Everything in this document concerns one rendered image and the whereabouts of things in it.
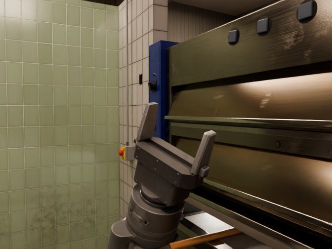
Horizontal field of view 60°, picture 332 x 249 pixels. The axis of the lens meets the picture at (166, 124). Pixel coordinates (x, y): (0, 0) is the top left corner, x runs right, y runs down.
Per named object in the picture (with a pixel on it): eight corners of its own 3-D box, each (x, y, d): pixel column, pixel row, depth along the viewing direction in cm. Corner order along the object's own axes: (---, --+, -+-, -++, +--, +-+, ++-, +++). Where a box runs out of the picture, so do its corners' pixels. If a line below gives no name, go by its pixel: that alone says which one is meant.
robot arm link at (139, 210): (184, 185, 37) (164, 253, 41) (221, 164, 44) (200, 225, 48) (119, 142, 43) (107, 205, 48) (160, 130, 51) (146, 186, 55)
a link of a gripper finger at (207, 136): (214, 129, 40) (202, 167, 42) (201, 133, 37) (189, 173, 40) (224, 134, 39) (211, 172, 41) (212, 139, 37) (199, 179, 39)
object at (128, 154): (129, 158, 214) (129, 144, 214) (134, 160, 205) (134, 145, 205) (120, 158, 211) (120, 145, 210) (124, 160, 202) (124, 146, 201)
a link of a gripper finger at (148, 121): (146, 105, 43) (139, 142, 45) (160, 103, 45) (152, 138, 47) (139, 101, 44) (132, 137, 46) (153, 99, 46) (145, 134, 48)
